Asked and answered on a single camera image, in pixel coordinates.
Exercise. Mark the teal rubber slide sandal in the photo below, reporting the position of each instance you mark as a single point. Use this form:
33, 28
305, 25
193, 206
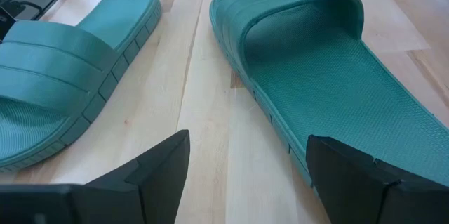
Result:
333, 87
52, 59

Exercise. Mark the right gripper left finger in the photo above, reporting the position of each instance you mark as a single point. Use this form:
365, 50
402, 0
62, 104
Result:
154, 189

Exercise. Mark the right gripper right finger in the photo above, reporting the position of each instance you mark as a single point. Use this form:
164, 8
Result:
350, 189

